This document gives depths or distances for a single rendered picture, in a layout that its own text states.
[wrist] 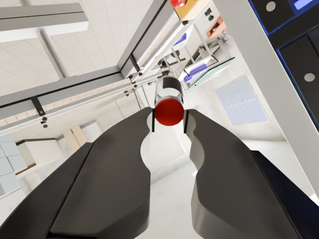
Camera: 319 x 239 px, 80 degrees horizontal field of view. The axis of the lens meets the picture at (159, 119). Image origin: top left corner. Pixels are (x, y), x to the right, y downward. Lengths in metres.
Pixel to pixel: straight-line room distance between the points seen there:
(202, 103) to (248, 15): 7.75
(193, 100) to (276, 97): 7.64
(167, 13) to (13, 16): 0.75
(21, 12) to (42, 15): 0.08
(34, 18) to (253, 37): 1.02
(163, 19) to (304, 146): 0.57
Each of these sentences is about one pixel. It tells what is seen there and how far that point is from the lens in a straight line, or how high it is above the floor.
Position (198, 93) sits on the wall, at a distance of 8.19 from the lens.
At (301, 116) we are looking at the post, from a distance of 0.45.
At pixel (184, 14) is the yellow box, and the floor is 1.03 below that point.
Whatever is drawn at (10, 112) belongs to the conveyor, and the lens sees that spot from 0.97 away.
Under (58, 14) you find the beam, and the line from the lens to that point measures 1.25.
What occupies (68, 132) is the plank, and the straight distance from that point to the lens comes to 7.47.
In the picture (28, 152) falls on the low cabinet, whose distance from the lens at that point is 6.05.
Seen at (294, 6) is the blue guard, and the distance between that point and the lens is 0.42.
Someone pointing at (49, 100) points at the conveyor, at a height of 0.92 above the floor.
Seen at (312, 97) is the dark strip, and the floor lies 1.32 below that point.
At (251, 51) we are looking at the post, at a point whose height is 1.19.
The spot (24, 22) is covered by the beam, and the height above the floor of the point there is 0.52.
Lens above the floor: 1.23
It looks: level
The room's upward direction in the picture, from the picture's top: 152 degrees clockwise
